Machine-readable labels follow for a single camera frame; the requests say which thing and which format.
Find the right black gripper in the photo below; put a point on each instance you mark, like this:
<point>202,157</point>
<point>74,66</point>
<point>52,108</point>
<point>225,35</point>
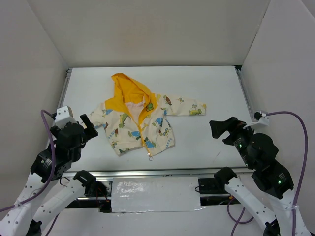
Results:
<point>233,132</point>

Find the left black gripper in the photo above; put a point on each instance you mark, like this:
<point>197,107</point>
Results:
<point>80,132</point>

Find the cream dinosaur print hooded jacket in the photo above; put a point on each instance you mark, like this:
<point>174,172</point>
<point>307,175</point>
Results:
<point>135,117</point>

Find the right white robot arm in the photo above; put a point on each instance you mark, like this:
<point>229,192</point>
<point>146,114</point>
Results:
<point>258,152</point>

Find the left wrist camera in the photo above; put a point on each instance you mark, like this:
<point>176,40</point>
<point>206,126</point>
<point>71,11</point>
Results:
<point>63,115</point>

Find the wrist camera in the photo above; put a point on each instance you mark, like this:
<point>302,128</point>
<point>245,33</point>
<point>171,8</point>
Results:
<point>63,115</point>
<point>260,121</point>

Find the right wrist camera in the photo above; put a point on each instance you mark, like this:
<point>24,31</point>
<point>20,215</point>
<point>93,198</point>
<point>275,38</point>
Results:
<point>260,121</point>

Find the aluminium table frame rail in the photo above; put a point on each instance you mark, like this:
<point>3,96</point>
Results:
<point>195,152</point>

